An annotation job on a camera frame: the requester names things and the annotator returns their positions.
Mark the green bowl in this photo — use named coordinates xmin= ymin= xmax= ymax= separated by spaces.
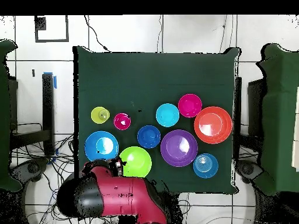
xmin=119 ymin=146 xmax=152 ymax=179

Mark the large blue bowl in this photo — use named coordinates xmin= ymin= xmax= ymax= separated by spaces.
xmin=84 ymin=130 xmax=120 ymax=163

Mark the small dark blue bowl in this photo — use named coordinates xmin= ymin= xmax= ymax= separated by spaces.
xmin=137 ymin=125 xmax=162 ymax=149

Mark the pink cup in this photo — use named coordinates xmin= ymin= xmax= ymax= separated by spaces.
xmin=113 ymin=112 xmax=132 ymax=131

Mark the purple bowl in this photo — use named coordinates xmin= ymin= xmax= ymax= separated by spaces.
xmin=160 ymin=129 xmax=199 ymax=168

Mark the yellow cup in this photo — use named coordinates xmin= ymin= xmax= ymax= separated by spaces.
xmin=90 ymin=106 xmax=111 ymax=125

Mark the small cyan bowl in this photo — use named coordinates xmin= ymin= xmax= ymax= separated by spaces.
xmin=155 ymin=103 xmax=180 ymax=128

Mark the grey round floor base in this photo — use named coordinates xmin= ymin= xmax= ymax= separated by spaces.
xmin=10 ymin=158 xmax=50 ymax=185
xmin=235 ymin=159 xmax=263 ymax=184

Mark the translucent blue bowl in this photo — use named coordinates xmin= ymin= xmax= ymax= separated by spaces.
xmin=193 ymin=153 xmax=220 ymax=180

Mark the pink bowl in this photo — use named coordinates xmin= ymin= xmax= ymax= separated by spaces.
xmin=178 ymin=93 xmax=203 ymax=118

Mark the dark green table cloth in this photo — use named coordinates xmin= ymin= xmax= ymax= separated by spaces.
xmin=73 ymin=45 xmax=241 ymax=195

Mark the orange bowl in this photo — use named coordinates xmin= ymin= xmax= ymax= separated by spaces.
xmin=193 ymin=106 xmax=234 ymax=145

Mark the blue tape strip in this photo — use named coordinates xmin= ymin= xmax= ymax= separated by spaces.
xmin=43 ymin=71 xmax=58 ymax=90

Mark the black equipment box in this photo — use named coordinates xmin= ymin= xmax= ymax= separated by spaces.
xmin=247 ymin=78 xmax=267 ymax=138
xmin=8 ymin=78 xmax=19 ymax=131

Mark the green-covered side table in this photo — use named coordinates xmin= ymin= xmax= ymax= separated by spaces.
xmin=0 ymin=39 xmax=23 ymax=192
xmin=253 ymin=43 xmax=299 ymax=197

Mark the white sheet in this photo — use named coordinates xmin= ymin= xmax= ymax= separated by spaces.
xmin=291 ymin=86 xmax=299 ymax=173

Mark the tangle of floor cables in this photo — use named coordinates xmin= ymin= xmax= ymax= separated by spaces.
xmin=10 ymin=134 xmax=75 ymax=224

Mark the black metal frame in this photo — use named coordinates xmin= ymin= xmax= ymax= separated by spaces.
xmin=232 ymin=76 xmax=243 ymax=160
xmin=9 ymin=73 xmax=55 ymax=156

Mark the black floor cable with plug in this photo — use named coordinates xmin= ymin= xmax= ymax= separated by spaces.
xmin=83 ymin=15 xmax=111 ymax=53

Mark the thin black floor cable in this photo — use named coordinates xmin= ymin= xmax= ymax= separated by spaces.
xmin=155 ymin=15 xmax=164 ymax=53
xmin=218 ymin=15 xmax=228 ymax=54

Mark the black square floor frame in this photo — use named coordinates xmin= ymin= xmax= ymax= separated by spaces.
xmin=34 ymin=15 xmax=70 ymax=43

